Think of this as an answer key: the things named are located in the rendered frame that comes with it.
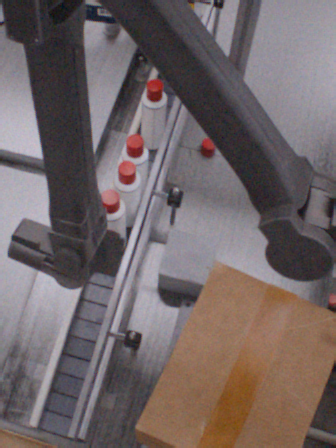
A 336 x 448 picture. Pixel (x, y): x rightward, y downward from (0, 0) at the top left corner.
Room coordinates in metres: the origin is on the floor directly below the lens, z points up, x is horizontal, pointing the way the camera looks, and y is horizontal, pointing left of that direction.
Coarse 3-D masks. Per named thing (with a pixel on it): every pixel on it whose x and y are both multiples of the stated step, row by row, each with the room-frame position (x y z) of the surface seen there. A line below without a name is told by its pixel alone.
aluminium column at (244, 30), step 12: (240, 0) 0.89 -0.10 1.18; (252, 0) 0.90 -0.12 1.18; (240, 12) 0.89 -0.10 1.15; (252, 12) 0.89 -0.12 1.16; (240, 24) 0.89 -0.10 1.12; (252, 24) 0.89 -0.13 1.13; (240, 36) 0.89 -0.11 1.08; (252, 36) 0.89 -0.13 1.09; (240, 48) 0.90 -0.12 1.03; (240, 60) 0.90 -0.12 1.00; (240, 72) 0.89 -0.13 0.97
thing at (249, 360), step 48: (240, 288) 0.32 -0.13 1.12; (192, 336) 0.24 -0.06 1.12; (240, 336) 0.24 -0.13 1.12; (288, 336) 0.25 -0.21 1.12; (192, 384) 0.16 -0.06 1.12; (240, 384) 0.17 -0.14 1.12; (288, 384) 0.17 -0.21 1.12; (144, 432) 0.08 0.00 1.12; (192, 432) 0.09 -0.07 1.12; (240, 432) 0.09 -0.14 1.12; (288, 432) 0.10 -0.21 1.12
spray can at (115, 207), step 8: (104, 192) 0.49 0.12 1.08; (112, 192) 0.49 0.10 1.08; (104, 200) 0.47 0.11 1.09; (112, 200) 0.47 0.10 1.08; (120, 200) 0.49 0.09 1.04; (112, 208) 0.46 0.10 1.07; (120, 208) 0.48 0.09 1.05; (112, 216) 0.46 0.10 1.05; (120, 216) 0.46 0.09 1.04; (112, 224) 0.45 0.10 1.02; (120, 224) 0.46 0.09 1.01; (120, 232) 0.46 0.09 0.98
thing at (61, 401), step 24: (168, 96) 0.86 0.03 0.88; (168, 144) 0.73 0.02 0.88; (144, 216) 0.54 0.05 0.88; (120, 264) 0.43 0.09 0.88; (96, 288) 0.38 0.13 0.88; (96, 312) 0.33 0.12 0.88; (72, 336) 0.27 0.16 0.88; (96, 336) 0.28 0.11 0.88; (72, 360) 0.22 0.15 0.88; (72, 384) 0.18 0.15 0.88; (48, 408) 0.13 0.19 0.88; (72, 408) 0.13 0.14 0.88
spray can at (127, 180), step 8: (128, 160) 0.56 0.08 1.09; (120, 168) 0.54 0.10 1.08; (128, 168) 0.54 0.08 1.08; (120, 176) 0.53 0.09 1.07; (128, 176) 0.52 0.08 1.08; (136, 176) 0.54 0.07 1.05; (120, 184) 0.52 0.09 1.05; (128, 184) 0.52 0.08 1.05; (136, 184) 0.53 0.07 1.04; (120, 192) 0.52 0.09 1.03; (128, 192) 0.51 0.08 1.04; (136, 192) 0.52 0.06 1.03; (128, 200) 0.51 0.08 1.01; (136, 200) 0.52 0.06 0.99; (128, 208) 0.51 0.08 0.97; (136, 208) 0.52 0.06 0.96; (128, 216) 0.51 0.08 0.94; (136, 216) 0.52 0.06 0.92; (128, 224) 0.51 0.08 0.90
